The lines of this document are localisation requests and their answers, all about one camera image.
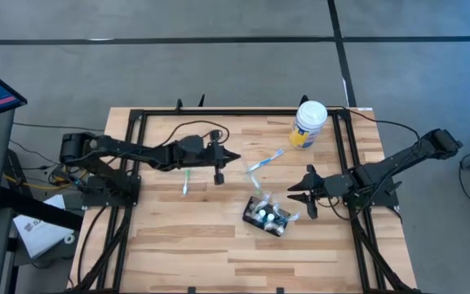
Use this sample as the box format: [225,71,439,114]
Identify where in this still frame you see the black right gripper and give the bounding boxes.
[286,164,328,221]

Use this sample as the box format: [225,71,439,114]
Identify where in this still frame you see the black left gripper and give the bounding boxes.
[204,129,242,185]

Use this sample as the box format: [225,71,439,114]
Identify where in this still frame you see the black wire toothbrush caddy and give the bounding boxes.
[242,194,291,238]

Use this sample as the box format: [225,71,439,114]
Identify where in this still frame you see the white-lidded wipes canister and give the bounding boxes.
[288,100,329,150]

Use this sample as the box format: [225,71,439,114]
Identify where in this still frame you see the black stand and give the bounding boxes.
[0,185,84,294]

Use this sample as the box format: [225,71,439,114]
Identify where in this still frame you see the white printed booklet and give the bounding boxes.
[12,194,76,260]

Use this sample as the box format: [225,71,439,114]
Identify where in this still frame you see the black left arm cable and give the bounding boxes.
[155,119,231,150]

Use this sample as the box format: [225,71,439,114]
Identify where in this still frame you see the black metal table frame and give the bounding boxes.
[66,94,423,294]

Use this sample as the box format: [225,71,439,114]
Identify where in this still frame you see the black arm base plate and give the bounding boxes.
[339,173,400,208]
[82,179,141,208]

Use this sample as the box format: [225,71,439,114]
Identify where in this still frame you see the long black power cable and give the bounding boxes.
[326,105,422,144]

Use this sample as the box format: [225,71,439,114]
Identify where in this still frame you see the yellow cable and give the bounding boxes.
[2,165,87,191]

